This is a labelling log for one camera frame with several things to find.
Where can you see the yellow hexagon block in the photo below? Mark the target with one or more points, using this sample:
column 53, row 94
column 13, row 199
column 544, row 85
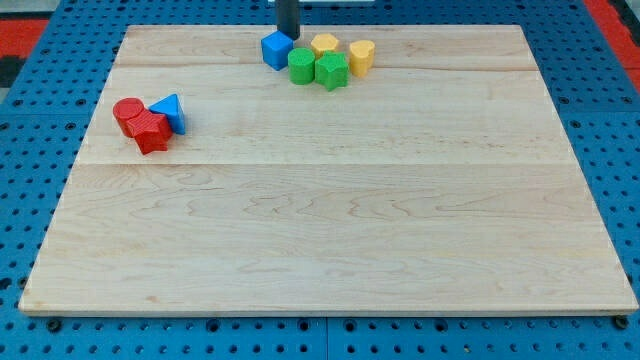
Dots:
column 322, row 43

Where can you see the light wooden board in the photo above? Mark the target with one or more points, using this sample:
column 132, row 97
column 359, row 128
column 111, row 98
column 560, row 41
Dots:
column 441, row 184

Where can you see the green star block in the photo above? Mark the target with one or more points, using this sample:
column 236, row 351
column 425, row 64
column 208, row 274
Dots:
column 332, row 70

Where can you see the green cylinder block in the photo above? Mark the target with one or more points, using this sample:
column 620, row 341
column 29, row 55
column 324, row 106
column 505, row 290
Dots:
column 301, row 64

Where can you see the yellow heart block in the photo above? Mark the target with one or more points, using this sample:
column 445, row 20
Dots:
column 361, row 57

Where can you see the blue cube block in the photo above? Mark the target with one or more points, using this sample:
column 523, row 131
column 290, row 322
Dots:
column 275, row 49

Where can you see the blue triangle block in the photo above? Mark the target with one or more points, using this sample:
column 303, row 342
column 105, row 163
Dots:
column 170, row 106

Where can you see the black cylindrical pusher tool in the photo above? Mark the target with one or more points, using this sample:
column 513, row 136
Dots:
column 288, row 17

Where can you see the red star block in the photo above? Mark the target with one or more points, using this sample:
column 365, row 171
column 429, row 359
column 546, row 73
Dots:
column 151, row 131

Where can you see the red cylinder block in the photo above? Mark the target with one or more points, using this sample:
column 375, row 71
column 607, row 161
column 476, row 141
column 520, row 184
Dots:
column 126, row 109

